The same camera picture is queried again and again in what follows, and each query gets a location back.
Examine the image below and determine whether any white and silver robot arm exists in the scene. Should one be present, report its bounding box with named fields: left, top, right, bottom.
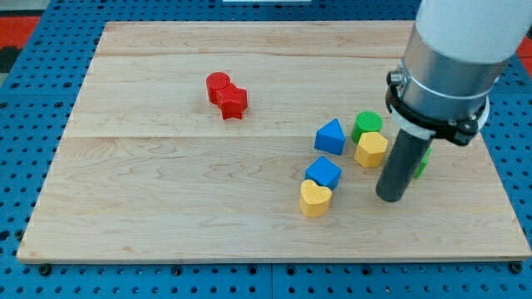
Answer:
left=386, top=0, right=531, bottom=146

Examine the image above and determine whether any blue cube block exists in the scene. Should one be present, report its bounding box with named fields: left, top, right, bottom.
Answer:
left=304, top=156, right=342, bottom=189

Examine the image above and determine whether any yellow heart block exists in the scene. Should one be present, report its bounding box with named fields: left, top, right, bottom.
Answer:
left=299, top=179, right=333, bottom=218

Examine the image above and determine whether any wooden board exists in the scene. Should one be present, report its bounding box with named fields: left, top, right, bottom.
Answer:
left=17, top=21, right=531, bottom=264

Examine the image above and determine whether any red star block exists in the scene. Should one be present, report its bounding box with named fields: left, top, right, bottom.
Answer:
left=215, top=83, right=248, bottom=120

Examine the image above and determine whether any blue triangular prism block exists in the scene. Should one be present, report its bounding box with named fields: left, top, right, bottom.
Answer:
left=314, top=119, right=346, bottom=155

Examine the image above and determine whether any red cylinder block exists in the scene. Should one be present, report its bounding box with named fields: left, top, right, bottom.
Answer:
left=205, top=71, right=231, bottom=105

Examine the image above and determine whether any yellow hexagon block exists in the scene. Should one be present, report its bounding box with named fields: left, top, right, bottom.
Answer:
left=353, top=132, right=388, bottom=168

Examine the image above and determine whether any green cylinder block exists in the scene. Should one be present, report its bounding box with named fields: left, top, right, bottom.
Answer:
left=352, top=110, right=383, bottom=143

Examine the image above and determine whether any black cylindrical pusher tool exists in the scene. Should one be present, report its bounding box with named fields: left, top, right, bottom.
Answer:
left=376, top=130, right=432, bottom=203

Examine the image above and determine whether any green block behind tool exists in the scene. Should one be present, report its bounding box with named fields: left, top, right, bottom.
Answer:
left=414, top=147, right=432, bottom=179

